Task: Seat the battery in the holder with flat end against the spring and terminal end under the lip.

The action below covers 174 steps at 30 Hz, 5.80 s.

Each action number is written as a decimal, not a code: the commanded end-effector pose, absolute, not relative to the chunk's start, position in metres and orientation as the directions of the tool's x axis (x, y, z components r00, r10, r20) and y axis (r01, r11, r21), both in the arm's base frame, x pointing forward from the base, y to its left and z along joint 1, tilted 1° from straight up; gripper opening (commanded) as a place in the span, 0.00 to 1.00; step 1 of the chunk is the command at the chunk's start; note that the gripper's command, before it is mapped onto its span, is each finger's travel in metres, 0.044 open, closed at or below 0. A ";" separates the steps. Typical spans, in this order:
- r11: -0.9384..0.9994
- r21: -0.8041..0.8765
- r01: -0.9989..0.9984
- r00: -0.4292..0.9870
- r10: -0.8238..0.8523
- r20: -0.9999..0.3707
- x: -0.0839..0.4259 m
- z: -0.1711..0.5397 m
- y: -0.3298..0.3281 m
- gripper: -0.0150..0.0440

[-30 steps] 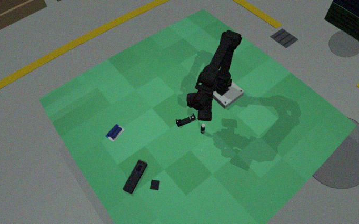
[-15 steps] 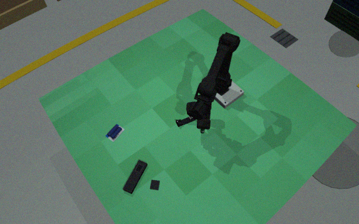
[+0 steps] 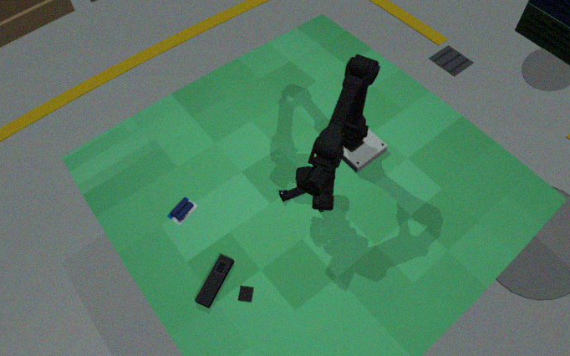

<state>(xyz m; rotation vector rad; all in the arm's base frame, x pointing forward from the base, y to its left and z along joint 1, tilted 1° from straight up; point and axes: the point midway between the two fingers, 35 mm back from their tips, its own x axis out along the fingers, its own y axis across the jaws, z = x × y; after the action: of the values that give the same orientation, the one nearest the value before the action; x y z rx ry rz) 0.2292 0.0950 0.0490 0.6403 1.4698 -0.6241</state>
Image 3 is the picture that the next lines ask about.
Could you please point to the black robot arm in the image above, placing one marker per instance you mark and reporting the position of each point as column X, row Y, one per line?
column 346, row 128

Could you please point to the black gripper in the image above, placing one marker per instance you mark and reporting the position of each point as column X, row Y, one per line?
column 325, row 200

